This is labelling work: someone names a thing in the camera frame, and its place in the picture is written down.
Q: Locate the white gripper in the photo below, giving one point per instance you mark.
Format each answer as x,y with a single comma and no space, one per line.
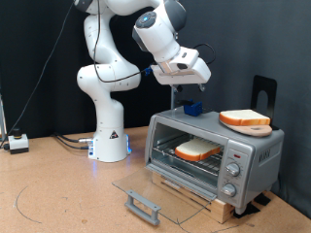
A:
188,73

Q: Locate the blue small object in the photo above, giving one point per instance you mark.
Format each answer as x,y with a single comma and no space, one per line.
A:
193,108

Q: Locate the white bread slice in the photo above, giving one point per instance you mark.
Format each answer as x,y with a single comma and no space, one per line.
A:
243,118
197,149

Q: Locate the silver oven knob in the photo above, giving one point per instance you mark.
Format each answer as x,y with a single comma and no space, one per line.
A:
228,189
233,169

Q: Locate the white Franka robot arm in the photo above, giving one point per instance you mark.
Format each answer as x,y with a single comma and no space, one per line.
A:
107,81

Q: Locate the silver toaster oven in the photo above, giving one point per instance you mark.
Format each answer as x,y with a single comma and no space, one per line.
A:
259,155

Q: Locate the vertical metal pole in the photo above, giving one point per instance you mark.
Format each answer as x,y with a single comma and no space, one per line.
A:
173,97

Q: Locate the black metal bookend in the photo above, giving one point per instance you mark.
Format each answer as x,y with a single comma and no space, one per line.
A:
259,84

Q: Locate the round wooden serving board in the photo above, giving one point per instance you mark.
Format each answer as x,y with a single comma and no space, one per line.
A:
256,131

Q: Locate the grey backdrop curtain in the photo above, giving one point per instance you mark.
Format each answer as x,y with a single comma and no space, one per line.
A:
259,39

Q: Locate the wooden slatted crate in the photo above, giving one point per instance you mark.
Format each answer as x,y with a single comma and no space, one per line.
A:
223,210

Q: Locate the black foam pad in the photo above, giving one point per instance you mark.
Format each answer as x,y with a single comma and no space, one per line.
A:
246,210
263,199

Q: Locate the black backdrop curtain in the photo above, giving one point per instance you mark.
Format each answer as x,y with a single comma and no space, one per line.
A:
48,106

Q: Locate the white emergency stop box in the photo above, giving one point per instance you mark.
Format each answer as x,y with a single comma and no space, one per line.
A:
18,142

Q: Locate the metal frame leg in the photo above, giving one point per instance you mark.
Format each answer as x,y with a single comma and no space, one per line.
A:
2,123

